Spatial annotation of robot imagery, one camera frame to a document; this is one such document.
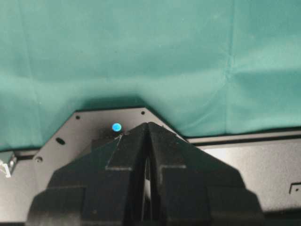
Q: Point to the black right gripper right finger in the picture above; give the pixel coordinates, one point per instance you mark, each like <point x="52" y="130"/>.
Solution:
<point x="195" y="188"/>

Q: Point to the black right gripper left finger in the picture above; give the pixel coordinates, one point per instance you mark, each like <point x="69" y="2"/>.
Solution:
<point x="102" y="188"/>

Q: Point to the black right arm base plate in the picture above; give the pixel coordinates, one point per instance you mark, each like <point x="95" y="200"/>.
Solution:
<point x="268" y="161"/>

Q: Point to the green table cloth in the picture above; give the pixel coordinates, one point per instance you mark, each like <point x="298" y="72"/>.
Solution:
<point x="207" y="67"/>

